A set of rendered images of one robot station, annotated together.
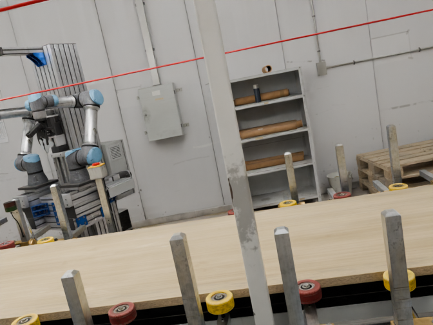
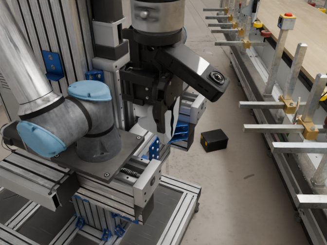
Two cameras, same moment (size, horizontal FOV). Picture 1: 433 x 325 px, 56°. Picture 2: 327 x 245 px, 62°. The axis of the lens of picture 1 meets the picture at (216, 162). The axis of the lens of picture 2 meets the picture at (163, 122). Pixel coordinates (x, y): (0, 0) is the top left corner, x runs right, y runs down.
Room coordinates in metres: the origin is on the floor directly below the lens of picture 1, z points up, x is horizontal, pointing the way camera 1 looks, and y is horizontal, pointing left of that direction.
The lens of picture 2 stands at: (3.01, 2.11, 1.64)
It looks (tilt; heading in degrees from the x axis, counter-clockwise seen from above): 36 degrees down; 263
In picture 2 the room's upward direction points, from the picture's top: straight up
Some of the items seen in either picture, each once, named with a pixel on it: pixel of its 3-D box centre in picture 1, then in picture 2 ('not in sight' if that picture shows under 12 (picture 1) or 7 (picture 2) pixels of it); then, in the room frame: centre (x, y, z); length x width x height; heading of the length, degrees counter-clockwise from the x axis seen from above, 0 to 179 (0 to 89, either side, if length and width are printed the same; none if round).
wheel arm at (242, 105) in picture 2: (67, 240); (278, 105); (2.21, 0.91, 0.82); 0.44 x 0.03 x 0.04; 172
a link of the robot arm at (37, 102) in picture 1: (36, 102); not in sight; (2.52, 1.00, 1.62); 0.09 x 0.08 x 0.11; 154
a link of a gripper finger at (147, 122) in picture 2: not in sight; (153, 125); (2.98, 1.72, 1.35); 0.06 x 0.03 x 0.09; 147
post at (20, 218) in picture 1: (26, 240); (306, 119); (2.19, 1.13, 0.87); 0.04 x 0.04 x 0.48; 82
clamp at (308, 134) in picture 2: (23, 245); (306, 126); (2.19, 1.15, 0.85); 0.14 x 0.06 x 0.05; 82
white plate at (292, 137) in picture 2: not in sight; (291, 135); (2.21, 1.10, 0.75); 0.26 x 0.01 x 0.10; 82
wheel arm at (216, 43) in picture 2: not in sight; (240, 43); (2.07, -0.08, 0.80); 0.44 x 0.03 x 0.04; 172
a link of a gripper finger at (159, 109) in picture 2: not in sight; (162, 108); (2.97, 1.74, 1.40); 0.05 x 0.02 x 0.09; 57
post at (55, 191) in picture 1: (65, 226); (290, 86); (2.16, 0.88, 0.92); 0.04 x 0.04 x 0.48; 82
